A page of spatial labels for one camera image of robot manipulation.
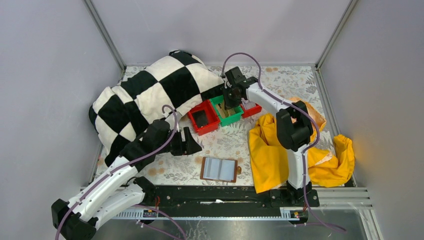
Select brown leather card holder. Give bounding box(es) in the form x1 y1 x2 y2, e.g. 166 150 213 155
199 156 239 183

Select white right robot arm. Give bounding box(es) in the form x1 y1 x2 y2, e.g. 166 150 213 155
221 67 314 200

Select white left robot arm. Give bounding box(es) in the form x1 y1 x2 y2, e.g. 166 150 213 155
51 119 202 240

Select gold cards in green bin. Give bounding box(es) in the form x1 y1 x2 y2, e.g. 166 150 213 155
215 103 236 119

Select white cards in red bin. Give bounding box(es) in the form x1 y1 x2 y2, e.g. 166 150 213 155
241 101 256 110

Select black card in red bin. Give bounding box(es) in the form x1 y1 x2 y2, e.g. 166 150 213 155
192 110 209 128

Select green plastic bin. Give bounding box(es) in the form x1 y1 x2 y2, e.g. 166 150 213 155
209 95 244 127

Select right red plastic bin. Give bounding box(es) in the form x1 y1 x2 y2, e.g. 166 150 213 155
240 98 262 119

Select red plastic bin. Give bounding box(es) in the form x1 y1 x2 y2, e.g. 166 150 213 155
240 98 262 119
188 99 221 136

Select left red plastic bin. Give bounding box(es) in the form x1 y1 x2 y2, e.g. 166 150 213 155
188 99 221 136

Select floral table mat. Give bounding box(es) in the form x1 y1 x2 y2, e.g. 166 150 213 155
138 65 326 186

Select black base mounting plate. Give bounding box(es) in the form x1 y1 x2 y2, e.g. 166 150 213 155
141 185 320 218

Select black white checkered blanket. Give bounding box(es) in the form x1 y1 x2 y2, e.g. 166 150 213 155
88 50 224 166

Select yellow raincoat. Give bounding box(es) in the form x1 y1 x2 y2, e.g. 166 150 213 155
248 96 355 195

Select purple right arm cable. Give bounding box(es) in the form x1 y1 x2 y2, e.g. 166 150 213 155
220 51 348 234

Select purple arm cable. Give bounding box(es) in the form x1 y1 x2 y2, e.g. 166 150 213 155
220 51 348 234
54 104 180 240

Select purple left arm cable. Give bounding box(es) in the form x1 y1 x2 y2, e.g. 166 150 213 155
54 104 180 240

